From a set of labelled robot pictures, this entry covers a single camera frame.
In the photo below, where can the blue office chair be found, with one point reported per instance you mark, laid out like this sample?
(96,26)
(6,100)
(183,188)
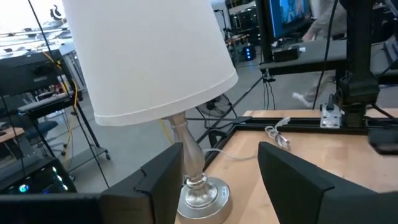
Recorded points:
(43,127)

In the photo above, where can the black aluminium table frame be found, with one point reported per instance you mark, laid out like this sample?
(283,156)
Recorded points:
(304,128)

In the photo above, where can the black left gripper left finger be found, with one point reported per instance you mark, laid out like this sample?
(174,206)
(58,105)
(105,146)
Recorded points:
(149,199)

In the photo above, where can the small silver bracket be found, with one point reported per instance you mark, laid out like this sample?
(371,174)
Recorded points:
(330,119)

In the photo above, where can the person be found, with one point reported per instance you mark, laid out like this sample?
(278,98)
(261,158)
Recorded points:
(325,21)

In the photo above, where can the computer tower blue lights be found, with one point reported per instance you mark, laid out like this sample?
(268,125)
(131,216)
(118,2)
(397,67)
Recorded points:
(248,53)

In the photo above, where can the black computer monitor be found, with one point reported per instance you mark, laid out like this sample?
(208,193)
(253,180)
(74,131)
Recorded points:
(289,15)

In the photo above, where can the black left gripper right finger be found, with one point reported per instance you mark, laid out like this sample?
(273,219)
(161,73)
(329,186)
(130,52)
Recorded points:
(295,193)

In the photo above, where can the grey monitor desk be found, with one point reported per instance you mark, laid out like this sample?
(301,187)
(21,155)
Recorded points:
(311,59)

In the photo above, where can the black equipment case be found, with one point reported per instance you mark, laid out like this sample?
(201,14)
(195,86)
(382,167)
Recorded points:
(28,73)

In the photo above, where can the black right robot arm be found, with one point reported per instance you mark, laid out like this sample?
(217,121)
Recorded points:
(357,62)

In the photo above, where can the white shade table lamp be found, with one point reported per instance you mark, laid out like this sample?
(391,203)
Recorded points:
(140,62)

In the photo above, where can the black rolling cart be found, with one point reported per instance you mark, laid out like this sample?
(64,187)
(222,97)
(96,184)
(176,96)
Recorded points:
(46,104)

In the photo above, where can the small black box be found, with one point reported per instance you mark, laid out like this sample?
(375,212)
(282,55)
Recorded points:
(284,54)

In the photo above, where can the black computer with lights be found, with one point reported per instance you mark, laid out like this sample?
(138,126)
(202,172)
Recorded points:
(37,180)

